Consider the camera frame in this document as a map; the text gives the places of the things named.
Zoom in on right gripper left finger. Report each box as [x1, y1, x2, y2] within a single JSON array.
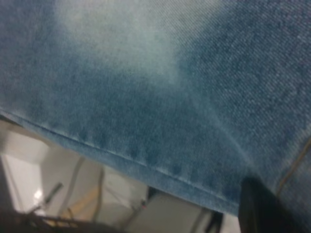
[[0, 157, 81, 233]]

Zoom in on short grey bar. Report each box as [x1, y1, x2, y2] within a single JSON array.
[[43, 182, 64, 203]]

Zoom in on blue denim children's pants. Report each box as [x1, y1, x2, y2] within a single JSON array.
[[0, 0, 311, 233]]

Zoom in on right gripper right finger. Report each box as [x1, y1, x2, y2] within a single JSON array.
[[239, 178, 305, 233]]

